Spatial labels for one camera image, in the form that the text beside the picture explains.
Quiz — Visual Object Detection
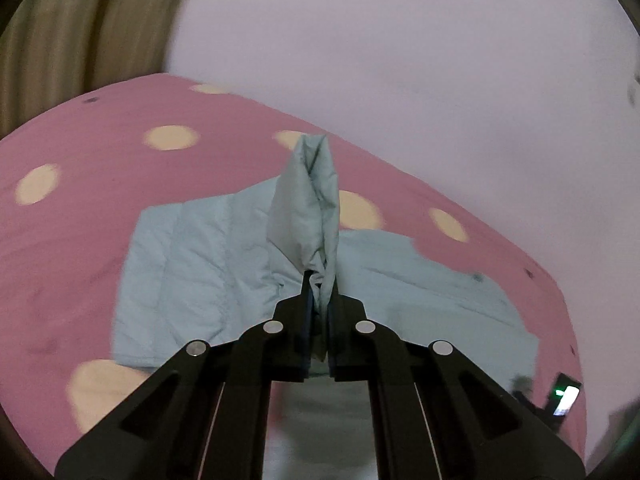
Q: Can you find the light teal puffer jacket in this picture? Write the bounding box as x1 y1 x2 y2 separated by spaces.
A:
112 136 538 388

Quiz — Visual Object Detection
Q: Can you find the pink polka dot bedsheet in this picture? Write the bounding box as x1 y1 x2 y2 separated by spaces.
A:
1 74 582 468

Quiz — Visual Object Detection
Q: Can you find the striped fabric headboard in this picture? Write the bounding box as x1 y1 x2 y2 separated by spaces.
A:
1 0 182 136

